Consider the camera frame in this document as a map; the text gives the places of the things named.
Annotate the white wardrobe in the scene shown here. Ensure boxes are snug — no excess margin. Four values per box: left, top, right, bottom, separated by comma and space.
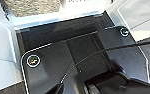
10, 0, 109, 32

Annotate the thin black base cable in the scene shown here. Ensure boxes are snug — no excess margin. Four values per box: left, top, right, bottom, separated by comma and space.
59, 38, 150, 89

